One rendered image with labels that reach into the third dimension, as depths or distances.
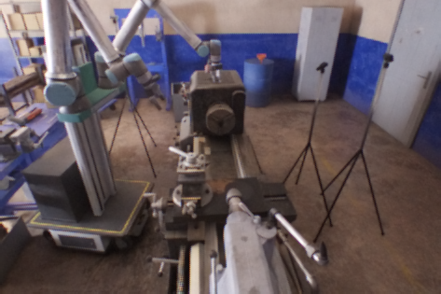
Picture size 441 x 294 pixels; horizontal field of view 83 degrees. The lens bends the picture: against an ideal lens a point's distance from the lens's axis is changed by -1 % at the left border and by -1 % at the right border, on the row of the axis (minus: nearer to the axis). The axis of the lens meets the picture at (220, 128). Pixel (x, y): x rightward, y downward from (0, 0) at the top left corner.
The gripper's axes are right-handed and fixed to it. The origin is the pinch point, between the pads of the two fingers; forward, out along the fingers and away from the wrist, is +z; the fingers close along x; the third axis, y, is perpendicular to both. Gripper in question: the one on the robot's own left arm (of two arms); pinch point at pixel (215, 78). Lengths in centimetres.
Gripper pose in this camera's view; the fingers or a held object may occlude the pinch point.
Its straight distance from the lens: 240.2
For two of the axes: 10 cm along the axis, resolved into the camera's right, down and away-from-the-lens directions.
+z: 0.0, 8.8, 4.7
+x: 7.2, -3.2, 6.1
